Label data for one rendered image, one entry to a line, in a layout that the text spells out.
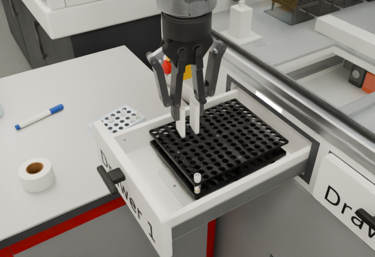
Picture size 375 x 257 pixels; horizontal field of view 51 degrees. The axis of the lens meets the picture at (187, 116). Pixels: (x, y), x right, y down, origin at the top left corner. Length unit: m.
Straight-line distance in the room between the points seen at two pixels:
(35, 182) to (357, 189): 0.64
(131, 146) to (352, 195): 0.44
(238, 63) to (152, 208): 0.40
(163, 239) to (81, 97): 0.64
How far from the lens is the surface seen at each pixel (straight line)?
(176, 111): 0.68
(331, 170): 0.76
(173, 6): 0.56
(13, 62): 3.13
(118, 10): 1.49
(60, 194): 0.92
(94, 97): 1.18
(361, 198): 0.74
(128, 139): 0.84
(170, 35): 0.59
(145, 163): 0.84
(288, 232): 1.00
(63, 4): 1.42
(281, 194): 0.94
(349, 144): 0.73
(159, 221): 0.62
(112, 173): 0.72
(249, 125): 0.84
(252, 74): 0.86
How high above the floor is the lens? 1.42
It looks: 38 degrees down
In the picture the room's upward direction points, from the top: straight up
